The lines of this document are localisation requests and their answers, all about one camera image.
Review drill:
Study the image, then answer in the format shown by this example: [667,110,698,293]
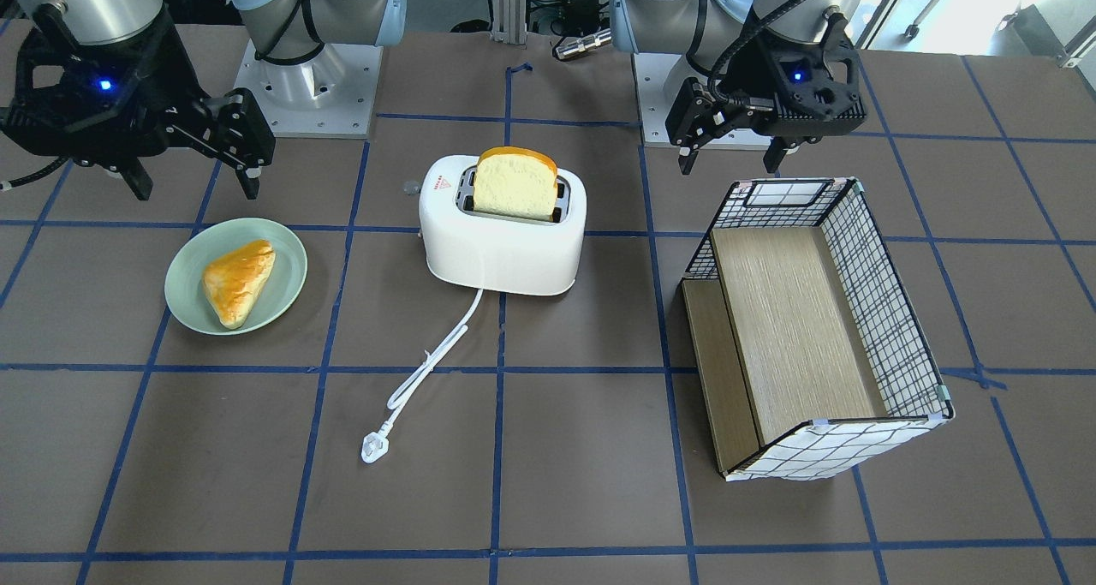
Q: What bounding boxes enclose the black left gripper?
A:
[665,11,866,176]

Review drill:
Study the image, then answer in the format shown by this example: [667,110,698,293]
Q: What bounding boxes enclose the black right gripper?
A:
[3,7,277,200]

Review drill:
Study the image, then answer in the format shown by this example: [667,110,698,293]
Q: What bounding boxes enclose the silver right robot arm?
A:
[3,0,407,200]

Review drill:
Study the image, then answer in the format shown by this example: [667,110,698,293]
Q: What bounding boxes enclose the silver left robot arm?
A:
[231,0,867,175]

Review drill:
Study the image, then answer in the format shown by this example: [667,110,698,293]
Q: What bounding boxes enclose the toast slice in toaster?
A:
[473,146,558,222]

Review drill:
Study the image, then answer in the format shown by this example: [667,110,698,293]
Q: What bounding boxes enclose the white toaster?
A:
[419,154,587,296]

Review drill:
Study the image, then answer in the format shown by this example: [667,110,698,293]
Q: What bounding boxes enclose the light green plate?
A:
[164,218,308,335]

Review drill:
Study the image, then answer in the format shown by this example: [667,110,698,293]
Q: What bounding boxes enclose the triangular golden pastry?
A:
[202,239,277,329]

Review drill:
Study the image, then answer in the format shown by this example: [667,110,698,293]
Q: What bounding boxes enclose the silver cylinder connector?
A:
[551,28,613,62]

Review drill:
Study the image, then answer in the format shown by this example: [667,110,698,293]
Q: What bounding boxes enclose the checkered fabric storage basket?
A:
[681,177,956,482]

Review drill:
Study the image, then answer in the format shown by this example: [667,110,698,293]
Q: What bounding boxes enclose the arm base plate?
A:
[235,42,384,140]
[632,51,776,150]

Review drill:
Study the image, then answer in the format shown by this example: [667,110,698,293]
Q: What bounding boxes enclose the white power cord with plug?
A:
[359,288,486,464]

